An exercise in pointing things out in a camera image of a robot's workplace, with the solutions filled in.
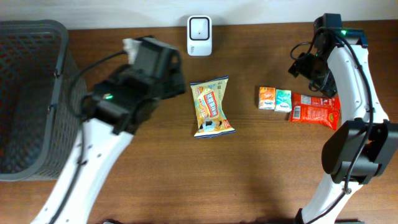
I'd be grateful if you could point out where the red snack bag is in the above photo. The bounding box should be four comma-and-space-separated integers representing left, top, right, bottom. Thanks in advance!
289, 93, 341, 131

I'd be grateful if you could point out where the white barcode scanner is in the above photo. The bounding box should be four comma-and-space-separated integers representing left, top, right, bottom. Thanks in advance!
187, 15, 213, 57

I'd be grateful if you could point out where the teal tissue pack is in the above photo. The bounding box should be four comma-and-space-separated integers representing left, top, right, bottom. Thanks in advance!
274, 89, 292, 113

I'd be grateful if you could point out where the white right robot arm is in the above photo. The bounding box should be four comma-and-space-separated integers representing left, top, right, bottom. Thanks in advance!
288, 13, 397, 223

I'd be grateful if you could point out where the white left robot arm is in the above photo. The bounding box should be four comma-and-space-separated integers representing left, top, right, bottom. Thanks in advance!
33, 36, 185, 223

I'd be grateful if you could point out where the orange tissue pack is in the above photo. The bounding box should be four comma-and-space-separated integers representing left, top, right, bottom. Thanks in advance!
259, 86, 276, 110

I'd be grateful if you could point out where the grey plastic basket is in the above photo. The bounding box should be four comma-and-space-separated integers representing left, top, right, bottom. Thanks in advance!
1, 20, 86, 182

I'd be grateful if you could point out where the yellow wet wipes pack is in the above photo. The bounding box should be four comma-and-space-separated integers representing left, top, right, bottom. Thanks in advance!
190, 76, 236, 139

